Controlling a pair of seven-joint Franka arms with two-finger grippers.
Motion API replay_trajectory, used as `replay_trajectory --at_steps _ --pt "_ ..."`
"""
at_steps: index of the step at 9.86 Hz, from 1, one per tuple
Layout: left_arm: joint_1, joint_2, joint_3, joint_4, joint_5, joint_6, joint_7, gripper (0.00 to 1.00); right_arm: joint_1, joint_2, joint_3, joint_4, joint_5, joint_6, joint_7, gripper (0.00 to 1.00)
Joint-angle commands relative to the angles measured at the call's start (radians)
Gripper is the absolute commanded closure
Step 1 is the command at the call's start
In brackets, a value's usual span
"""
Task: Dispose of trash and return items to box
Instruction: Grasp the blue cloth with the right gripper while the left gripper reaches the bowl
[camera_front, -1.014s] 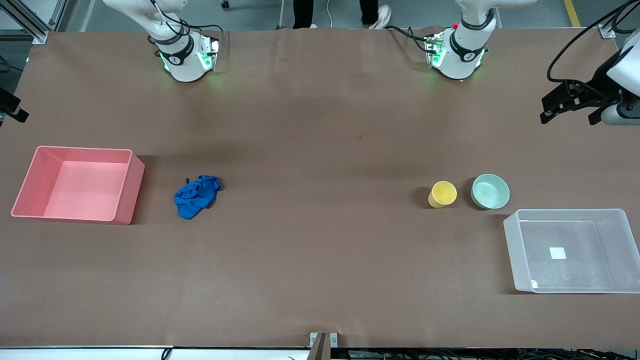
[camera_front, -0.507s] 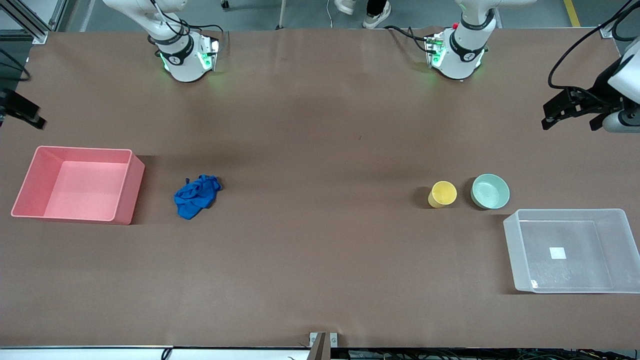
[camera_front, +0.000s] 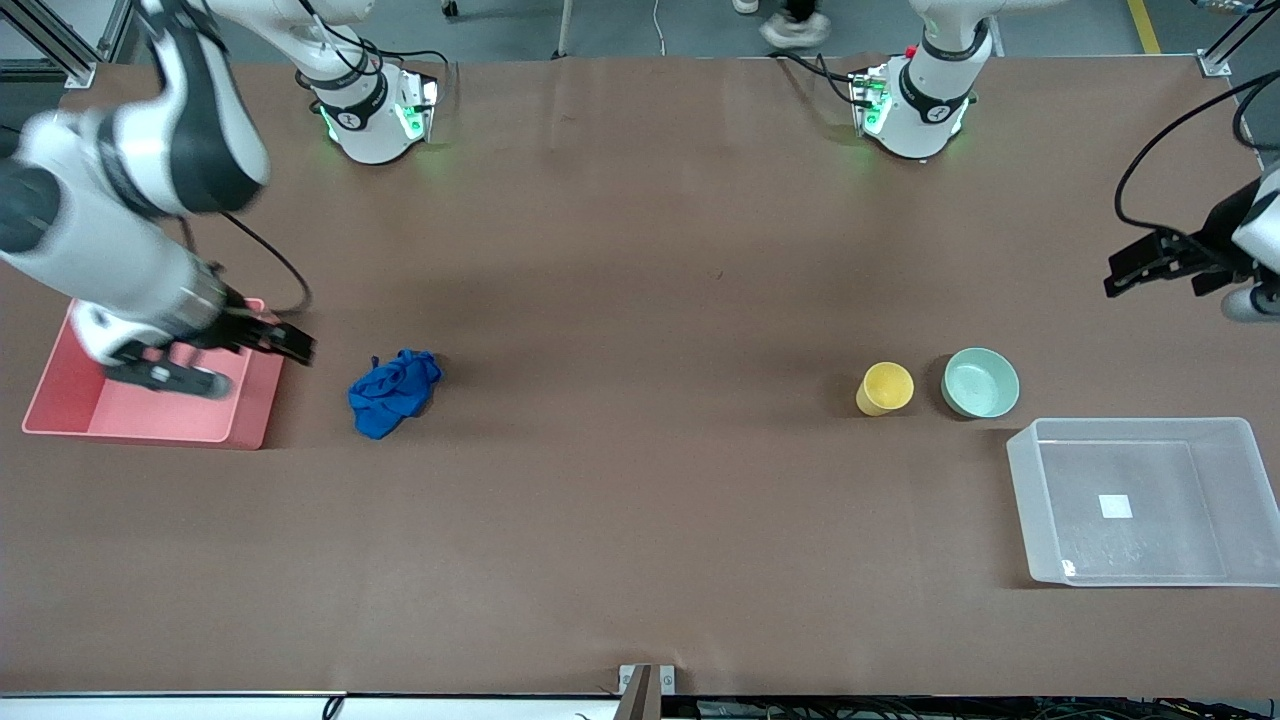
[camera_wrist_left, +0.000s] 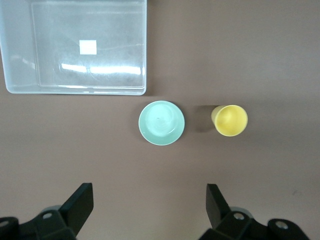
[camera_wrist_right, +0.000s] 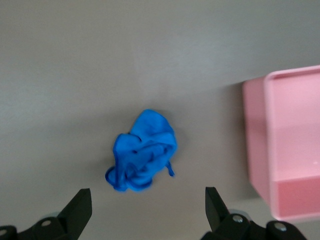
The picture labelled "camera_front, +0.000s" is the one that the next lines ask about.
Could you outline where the blue cloth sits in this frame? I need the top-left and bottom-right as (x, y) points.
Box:
(348, 349), (443, 440)

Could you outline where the mint green bowl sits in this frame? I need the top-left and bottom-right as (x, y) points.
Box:
(941, 347), (1021, 419)

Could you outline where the yellow plastic cup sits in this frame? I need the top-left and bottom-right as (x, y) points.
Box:
(856, 362), (915, 417)

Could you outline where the right arm base connector plate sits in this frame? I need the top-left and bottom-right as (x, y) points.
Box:
(395, 72), (441, 143)

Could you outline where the left arm base connector plate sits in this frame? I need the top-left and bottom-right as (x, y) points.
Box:
(850, 65), (893, 136)

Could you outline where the clear plastic storage box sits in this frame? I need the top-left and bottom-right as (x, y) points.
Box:
(1007, 417), (1280, 588)

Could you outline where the pink plastic bin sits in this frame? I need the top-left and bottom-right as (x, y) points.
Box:
(22, 297), (286, 451)

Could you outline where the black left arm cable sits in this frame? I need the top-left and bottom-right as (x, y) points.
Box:
(1114, 68), (1280, 237)

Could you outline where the aluminium frame post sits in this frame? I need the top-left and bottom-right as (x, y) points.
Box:
(1197, 0), (1280, 79)
(0, 0), (136, 89)

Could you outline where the white table edge rail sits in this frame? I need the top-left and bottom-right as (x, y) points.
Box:
(0, 692), (621, 720)

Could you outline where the black left base cable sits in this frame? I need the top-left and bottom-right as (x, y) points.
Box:
(775, 50), (863, 106)

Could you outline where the metal table edge bracket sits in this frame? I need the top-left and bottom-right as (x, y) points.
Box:
(618, 664), (676, 720)

